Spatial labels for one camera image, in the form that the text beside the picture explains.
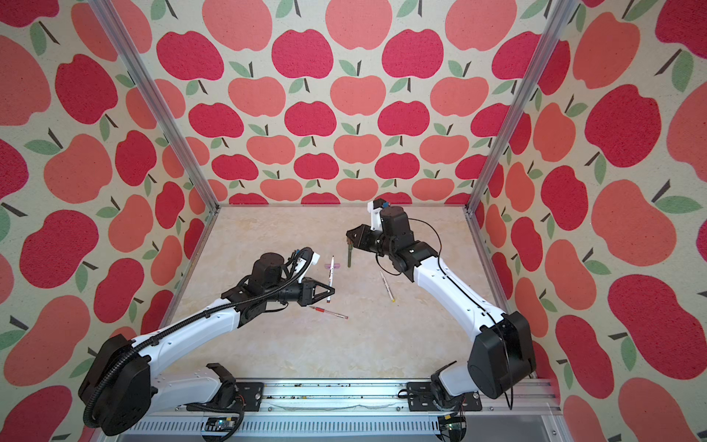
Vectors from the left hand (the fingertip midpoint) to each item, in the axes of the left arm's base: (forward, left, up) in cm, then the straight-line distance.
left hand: (335, 294), depth 74 cm
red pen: (+3, +3, -19) cm, 19 cm away
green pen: (+31, -4, -18) cm, 36 cm away
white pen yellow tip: (+11, -18, -18) cm, 28 cm away
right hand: (+16, -5, +8) cm, 19 cm away
